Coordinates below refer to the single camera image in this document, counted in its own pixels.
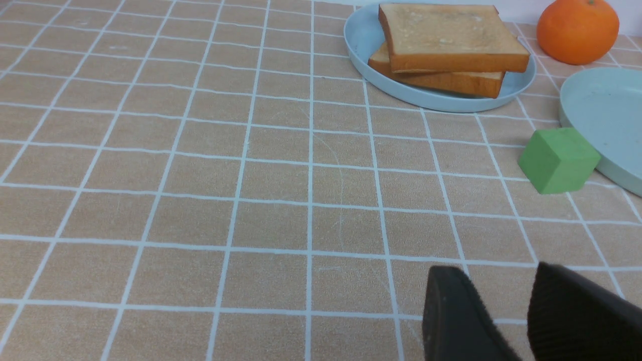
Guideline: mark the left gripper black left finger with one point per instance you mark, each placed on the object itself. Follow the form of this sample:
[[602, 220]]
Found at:
[[456, 325]]

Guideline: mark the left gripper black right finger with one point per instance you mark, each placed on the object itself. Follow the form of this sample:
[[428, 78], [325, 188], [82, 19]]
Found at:
[[570, 317]]

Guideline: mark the toast slice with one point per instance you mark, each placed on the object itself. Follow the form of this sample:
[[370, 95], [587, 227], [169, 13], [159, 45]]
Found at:
[[431, 38], [469, 83]]

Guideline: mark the green cube block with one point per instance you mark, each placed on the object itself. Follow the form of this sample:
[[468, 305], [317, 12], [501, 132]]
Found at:
[[558, 161]]

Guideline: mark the pale green plate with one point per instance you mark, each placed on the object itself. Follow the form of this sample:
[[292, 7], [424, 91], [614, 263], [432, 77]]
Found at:
[[604, 106]]

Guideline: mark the orange fruit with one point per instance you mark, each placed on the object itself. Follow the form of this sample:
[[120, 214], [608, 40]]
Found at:
[[577, 32]]

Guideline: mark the light blue plate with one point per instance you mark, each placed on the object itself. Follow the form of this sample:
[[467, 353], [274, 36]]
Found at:
[[364, 35]]

